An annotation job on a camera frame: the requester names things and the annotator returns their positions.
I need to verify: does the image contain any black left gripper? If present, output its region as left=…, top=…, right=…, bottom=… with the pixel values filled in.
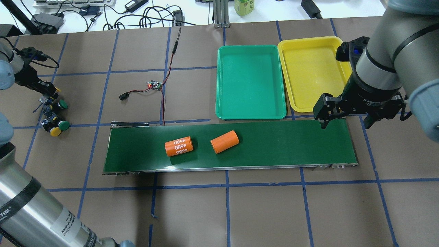
left=14, top=65, right=55, bottom=94

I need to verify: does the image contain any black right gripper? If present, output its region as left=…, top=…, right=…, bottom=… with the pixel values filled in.
left=312, top=78, right=410, bottom=129

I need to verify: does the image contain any green push button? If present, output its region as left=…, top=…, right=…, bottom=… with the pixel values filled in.
left=40, top=117, right=71, bottom=132
left=42, top=100, right=69, bottom=117

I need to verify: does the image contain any plain orange cylinder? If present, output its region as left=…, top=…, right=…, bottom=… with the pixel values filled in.
left=210, top=130, right=240, bottom=154

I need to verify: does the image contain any orange cylinder with 4680 print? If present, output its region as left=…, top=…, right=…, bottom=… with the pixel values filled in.
left=164, top=136, right=193, bottom=157

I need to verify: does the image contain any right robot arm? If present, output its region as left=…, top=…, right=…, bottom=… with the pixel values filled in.
left=312, top=0, right=439, bottom=142

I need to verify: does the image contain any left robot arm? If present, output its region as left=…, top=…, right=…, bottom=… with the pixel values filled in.
left=0, top=41, right=134, bottom=247

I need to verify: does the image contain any green conveyor belt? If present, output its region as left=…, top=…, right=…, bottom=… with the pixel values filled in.
left=102, top=119, right=358, bottom=175

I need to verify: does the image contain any yellow tray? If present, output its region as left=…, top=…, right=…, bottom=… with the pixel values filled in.
left=277, top=36, right=352, bottom=113

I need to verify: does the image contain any black connector plug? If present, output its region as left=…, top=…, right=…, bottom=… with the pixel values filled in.
left=119, top=92, right=130, bottom=101

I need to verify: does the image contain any green tray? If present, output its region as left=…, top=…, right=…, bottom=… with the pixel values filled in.
left=215, top=45, right=287, bottom=120

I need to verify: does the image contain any small motor controller board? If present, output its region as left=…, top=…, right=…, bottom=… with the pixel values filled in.
left=147, top=80, right=163, bottom=91

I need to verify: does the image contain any green tea bottle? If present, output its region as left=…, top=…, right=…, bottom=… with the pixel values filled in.
left=234, top=0, right=254, bottom=16

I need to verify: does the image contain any black power adapter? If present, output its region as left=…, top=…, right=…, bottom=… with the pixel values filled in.
left=171, top=10, right=185, bottom=26

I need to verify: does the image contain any red power wire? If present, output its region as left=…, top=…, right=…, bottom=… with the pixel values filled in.
left=125, top=27, right=182, bottom=126

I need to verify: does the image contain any aluminium frame post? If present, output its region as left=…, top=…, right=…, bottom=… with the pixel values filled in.
left=213, top=0, right=230, bottom=28

